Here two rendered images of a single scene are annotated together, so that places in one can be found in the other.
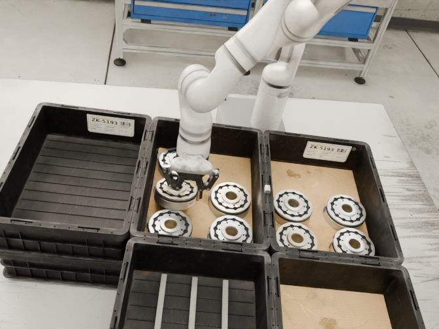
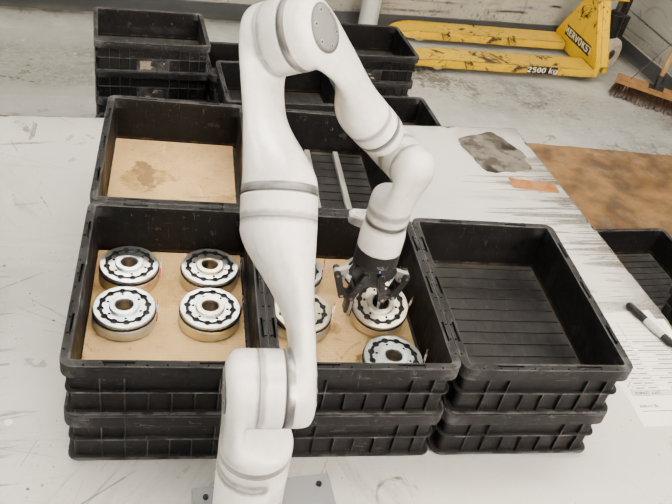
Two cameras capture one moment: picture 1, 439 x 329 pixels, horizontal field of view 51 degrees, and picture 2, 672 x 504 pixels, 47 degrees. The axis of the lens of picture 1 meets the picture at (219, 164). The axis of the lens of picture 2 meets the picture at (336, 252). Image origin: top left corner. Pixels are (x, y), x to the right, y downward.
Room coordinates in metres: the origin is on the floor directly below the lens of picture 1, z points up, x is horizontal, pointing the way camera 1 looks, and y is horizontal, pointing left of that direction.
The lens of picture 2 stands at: (1.77, -0.17, 1.77)
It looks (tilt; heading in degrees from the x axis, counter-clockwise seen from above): 38 degrees down; 171
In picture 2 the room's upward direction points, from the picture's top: 12 degrees clockwise
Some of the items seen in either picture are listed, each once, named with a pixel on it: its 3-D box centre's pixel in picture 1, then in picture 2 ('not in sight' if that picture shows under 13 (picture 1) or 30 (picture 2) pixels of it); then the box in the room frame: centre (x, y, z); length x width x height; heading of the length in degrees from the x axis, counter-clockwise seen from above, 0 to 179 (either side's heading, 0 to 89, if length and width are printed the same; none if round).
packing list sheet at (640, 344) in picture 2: not in sight; (652, 364); (0.67, 0.72, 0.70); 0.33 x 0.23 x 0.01; 12
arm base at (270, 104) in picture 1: (270, 102); (249, 489); (1.17, -0.12, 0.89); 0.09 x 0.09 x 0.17; 20
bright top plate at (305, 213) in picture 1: (292, 204); (210, 308); (0.80, -0.20, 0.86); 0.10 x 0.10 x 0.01
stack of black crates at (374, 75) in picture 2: not in sight; (351, 90); (-1.10, 0.22, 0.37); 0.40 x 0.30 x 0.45; 102
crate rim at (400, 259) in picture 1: (325, 192); (171, 281); (0.81, -0.27, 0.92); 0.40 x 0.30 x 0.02; 6
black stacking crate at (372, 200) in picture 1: (319, 205); (170, 304); (0.81, -0.27, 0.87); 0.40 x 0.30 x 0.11; 6
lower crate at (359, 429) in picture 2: not in sight; (334, 351); (0.77, 0.03, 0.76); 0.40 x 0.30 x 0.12; 6
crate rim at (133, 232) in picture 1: (204, 178); (349, 287); (0.77, 0.03, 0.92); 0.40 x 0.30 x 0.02; 6
